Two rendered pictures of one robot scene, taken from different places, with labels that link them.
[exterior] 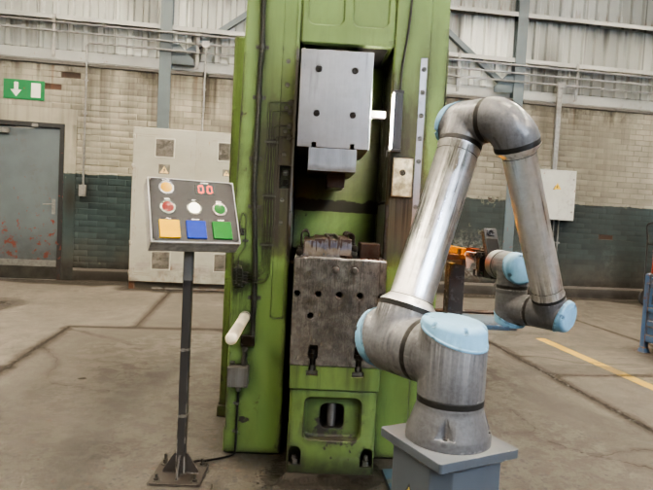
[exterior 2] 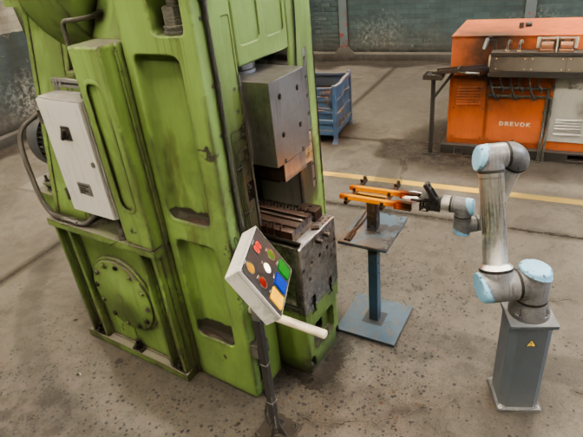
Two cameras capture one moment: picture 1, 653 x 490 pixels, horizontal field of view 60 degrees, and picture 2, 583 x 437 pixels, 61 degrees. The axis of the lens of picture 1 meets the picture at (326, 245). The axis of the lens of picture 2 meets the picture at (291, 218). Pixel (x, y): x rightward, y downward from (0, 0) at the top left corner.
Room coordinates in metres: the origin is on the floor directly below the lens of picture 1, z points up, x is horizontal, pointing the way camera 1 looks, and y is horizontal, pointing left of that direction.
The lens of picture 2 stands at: (1.03, 1.83, 2.31)
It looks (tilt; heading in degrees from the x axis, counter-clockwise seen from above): 30 degrees down; 307
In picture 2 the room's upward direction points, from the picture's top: 6 degrees counter-clockwise
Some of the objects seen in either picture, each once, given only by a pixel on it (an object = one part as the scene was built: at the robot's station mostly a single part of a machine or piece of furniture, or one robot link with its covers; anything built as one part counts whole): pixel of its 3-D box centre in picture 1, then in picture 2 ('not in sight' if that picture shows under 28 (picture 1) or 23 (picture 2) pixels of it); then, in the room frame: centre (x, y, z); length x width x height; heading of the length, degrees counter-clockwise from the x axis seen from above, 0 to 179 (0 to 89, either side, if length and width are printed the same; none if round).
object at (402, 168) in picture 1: (401, 177); (306, 147); (2.50, -0.32, 1.27); 0.09 x 0.02 x 0.17; 92
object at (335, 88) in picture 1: (342, 109); (259, 110); (2.57, -0.04, 1.56); 0.42 x 0.39 x 0.40; 2
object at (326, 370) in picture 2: (315, 474); (321, 361); (2.31, 0.00, 0.01); 0.58 x 0.39 x 0.01; 92
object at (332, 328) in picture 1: (334, 302); (278, 254); (2.58, -0.05, 0.69); 0.56 x 0.38 x 0.45; 2
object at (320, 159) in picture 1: (329, 164); (261, 159); (2.57, 0.00, 1.32); 0.42 x 0.20 x 0.10; 2
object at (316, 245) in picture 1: (326, 244); (269, 219); (2.57, 0.00, 0.96); 0.42 x 0.20 x 0.09; 2
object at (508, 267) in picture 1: (512, 267); (461, 205); (1.70, -0.56, 0.96); 0.12 x 0.09 x 0.10; 6
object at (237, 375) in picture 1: (238, 375); (259, 347); (2.47, 0.36, 0.36); 0.09 x 0.07 x 0.12; 92
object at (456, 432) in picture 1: (449, 415); (529, 303); (1.26, -0.30, 0.65); 0.19 x 0.19 x 0.10
